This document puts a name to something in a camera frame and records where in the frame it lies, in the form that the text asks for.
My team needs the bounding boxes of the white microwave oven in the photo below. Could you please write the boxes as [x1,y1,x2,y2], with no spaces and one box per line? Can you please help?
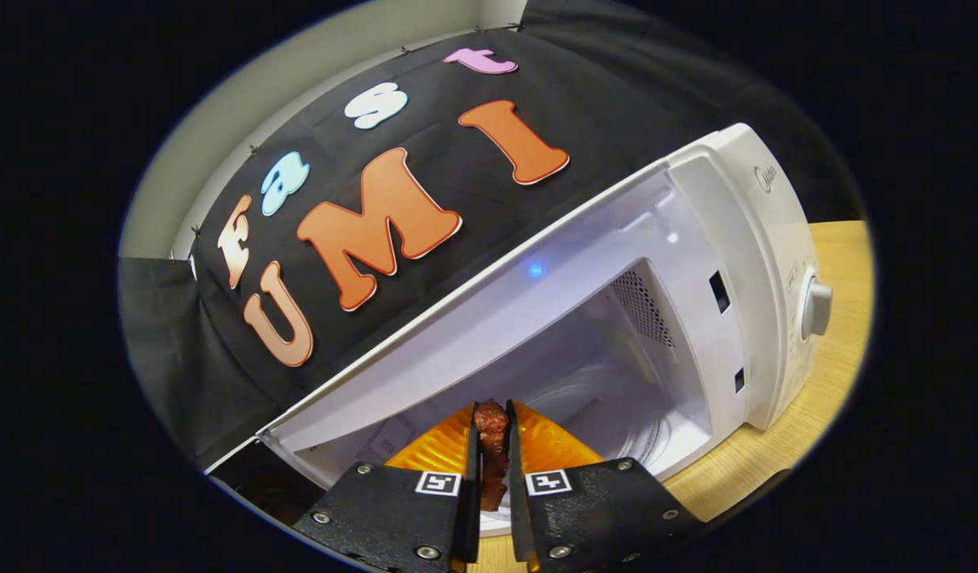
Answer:
[206,122,834,538]

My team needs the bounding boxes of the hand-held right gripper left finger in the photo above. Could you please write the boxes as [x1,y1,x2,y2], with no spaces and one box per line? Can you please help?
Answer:
[294,402,483,573]

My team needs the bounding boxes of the glass turntable plate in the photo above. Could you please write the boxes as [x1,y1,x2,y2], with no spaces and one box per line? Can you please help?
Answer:
[528,382,676,478]

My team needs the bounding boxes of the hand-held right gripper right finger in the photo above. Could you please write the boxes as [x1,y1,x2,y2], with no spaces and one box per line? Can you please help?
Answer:
[505,398,708,573]

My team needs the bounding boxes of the brown meat piece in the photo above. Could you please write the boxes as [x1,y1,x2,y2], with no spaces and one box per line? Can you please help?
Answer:
[473,400,512,513]

